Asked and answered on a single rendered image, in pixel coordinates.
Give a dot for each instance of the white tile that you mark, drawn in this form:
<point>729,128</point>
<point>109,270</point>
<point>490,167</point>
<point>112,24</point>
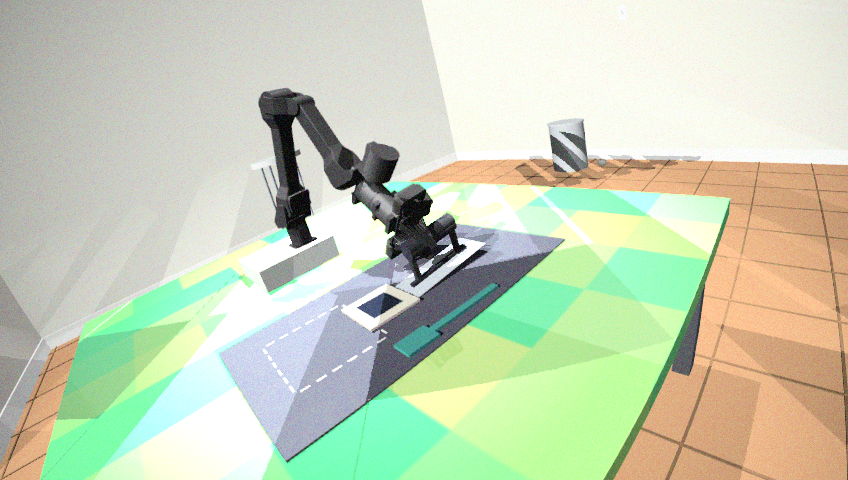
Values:
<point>380,307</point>

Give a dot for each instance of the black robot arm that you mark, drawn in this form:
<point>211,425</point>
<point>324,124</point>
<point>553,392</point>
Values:
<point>342,166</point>

